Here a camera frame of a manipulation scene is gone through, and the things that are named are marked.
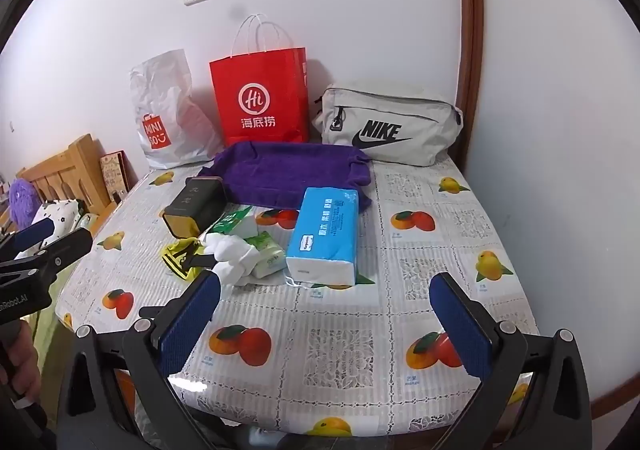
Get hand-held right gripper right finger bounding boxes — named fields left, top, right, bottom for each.
left=429, top=271, right=593, bottom=450

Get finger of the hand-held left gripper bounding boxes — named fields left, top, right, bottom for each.
left=0, top=217, right=58, bottom=261
left=0, top=227, right=95, bottom=282

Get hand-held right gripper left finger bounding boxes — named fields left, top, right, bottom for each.
left=57, top=273, right=222, bottom=450

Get yellow black pouch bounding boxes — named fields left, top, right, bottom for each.
left=161, top=237, right=217, bottom=281

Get white gloves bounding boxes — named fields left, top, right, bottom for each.
left=202, top=233, right=261, bottom=287

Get small green tissue pack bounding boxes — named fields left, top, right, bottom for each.
left=245, top=231, right=287, bottom=279

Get dark green tea tin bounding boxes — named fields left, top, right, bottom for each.
left=162, top=175, right=228, bottom=238

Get white green wet wipes pack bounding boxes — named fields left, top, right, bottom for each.
left=210, top=205, right=261, bottom=238

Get blue tissue pack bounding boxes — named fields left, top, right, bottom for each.
left=285, top=187, right=361, bottom=287

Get purple towel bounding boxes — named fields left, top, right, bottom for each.
left=197, top=140, right=373, bottom=213

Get person's left hand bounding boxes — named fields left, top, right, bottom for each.
left=0, top=323, right=42, bottom=406

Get white spotted pillow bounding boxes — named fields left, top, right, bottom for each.
left=15, top=197, right=86, bottom=261

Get purple plush toy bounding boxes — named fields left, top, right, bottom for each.
left=9, top=177, right=40, bottom=226

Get wooden headboard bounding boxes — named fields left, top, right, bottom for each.
left=17, top=133, right=126, bottom=226

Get brown patterned box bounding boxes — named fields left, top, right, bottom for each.
left=99, top=150, right=138, bottom=203

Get fruit print tablecloth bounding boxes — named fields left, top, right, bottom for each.
left=54, top=153, right=538, bottom=441

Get white plastic shopping bag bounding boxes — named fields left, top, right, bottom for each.
left=131, top=49, right=226, bottom=170

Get grey waist bag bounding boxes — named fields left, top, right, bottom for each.
left=312, top=83, right=465, bottom=167

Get red paper bag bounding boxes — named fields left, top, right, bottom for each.
left=209, top=14, right=310, bottom=147

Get brown wooden door frame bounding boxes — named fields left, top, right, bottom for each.
left=454, top=0, right=485, bottom=176

